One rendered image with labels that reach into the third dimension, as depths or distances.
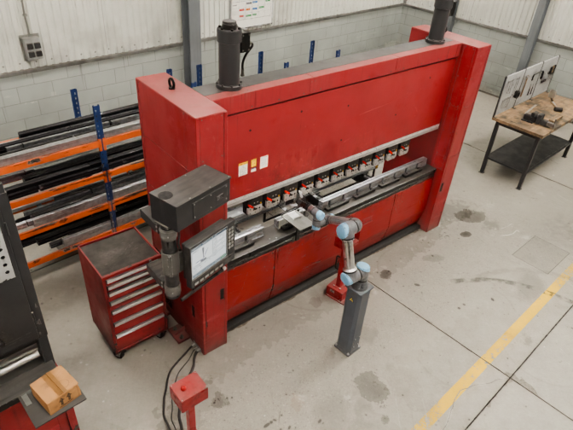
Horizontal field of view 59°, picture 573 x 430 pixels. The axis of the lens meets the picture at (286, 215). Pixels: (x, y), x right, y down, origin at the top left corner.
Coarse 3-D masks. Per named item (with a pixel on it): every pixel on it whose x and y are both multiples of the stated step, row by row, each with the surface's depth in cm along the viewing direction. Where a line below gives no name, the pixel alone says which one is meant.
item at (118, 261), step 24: (96, 240) 422; (120, 240) 427; (144, 240) 429; (96, 264) 399; (120, 264) 401; (144, 264) 406; (96, 288) 409; (120, 288) 401; (144, 288) 417; (96, 312) 439; (120, 312) 415; (144, 312) 430; (120, 336) 426; (144, 336) 447
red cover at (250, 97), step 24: (432, 48) 493; (456, 48) 514; (312, 72) 412; (336, 72) 417; (360, 72) 436; (384, 72) 457; (216, 96) 356; (240, 96) 365; (264, 96) 379; (288, 96) 395
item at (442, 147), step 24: (480, 48) 507; (456, 72) 532; (480, 72) 530; (456, 96) 541; (456, 120) 550; (432, 144) 585; (456, 144) 574; (384, 168) 656; (432, 192) 607; (432, 216) 624
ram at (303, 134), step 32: (448, 64) 522; (320, 96) 421; (352, 96) 448; (384, 96) 478; (416, 96) 513; (256, 128) 392; (288, 128) 415; (320, 128) 440; (352, 128) 470; (384, 128) 503; (416, 128) 542; (288, 160) 434; (320, 160) 462; (352, 160) 495
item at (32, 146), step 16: (112, 112) 518; (128, 112) 526; (32, 128) 474; (48, 128) 480; (64, 128) 481; (80, 128) 484; (112, 128) 488; (128, 128) 499; (0, 144) 447; (16, 144) 450; (32, 144) 458; (48, 144) 454; (64, 144) 460; (80, 144) 471; (0, 160) 427; (16, 160) 437
